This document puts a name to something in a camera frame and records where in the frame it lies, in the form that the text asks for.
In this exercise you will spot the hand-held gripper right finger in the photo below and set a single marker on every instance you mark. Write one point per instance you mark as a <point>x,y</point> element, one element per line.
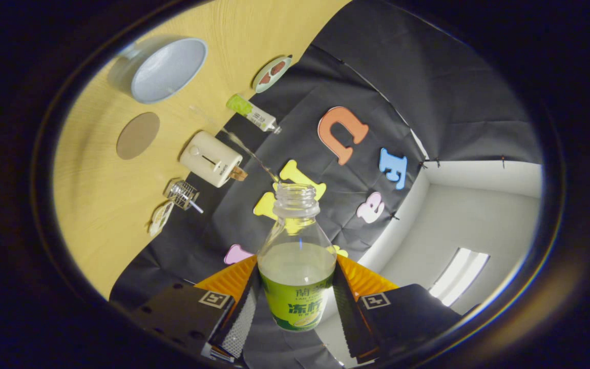
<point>407,318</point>

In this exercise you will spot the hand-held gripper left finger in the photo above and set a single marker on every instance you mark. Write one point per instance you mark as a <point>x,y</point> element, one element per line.
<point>182,312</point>

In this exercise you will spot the green label juice bottle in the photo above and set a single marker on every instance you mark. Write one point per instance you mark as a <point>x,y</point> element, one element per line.
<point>297,307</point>

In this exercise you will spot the round brown coaster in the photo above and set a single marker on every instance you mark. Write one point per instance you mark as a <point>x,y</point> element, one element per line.
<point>138,136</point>

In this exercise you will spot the white cup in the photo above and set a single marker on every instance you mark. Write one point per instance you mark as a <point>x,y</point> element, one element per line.
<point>167,69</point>

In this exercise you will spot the slim capped green drink bottle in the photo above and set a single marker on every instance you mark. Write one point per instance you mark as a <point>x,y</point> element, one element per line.
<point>251,113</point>

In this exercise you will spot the ceiling light panel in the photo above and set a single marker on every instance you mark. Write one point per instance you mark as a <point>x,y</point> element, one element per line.
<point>459,277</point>

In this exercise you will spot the white divided tray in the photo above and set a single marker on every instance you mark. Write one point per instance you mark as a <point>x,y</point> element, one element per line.
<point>162,219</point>

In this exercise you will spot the pale drinking straw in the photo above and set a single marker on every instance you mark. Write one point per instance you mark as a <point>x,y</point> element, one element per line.
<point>196,207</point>

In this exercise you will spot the wooden table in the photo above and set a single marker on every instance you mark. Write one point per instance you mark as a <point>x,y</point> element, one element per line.
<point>95,205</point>

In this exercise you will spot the brown bread slice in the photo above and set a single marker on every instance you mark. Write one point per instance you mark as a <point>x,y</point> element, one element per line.
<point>238,173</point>

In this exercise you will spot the white toaster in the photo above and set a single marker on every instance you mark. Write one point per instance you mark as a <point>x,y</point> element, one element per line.
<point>208,159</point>

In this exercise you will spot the black backdrop cloth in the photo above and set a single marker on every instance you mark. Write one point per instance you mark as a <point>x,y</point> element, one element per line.
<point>428,102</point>

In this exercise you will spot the pale green plate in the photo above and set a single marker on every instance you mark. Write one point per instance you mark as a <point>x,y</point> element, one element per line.
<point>269,84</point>

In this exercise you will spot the brown meat slice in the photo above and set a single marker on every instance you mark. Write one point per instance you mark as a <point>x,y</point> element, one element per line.
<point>264,79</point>
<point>278,68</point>

